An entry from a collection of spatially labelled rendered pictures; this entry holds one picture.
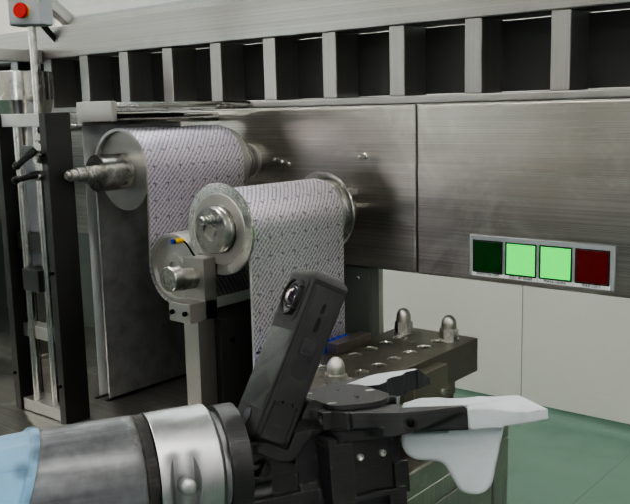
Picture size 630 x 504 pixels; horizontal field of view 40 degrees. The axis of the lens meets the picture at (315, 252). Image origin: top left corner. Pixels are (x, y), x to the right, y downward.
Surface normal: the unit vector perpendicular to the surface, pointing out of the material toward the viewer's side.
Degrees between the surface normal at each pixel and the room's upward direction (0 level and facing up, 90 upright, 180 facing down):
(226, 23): 90
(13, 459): 32
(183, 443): 41
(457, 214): 90
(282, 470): 82
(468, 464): 84
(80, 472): 52
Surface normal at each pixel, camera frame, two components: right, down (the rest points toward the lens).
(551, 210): -0.64, 0.14
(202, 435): 0.24, -0.65
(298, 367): 0.39, 0.03
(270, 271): 0.77, 0.08
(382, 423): -0.36, 0.06
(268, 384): -0.84, -0.39
